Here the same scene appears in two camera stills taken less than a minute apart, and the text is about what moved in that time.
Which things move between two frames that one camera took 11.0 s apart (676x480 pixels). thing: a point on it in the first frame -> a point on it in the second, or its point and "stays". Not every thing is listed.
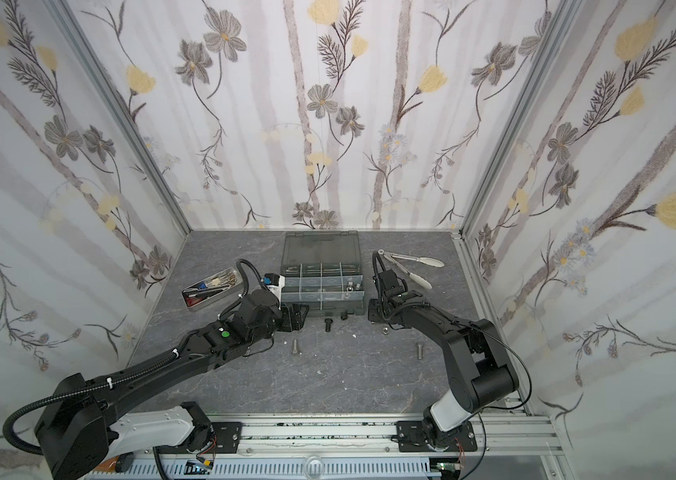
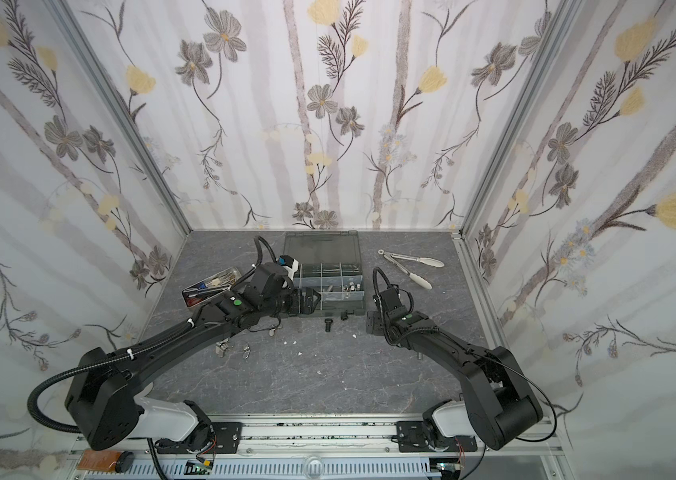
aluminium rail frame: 518,445 stays
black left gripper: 298,320 -> 309,301
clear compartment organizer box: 323,270 stays
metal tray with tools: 211,288 stays
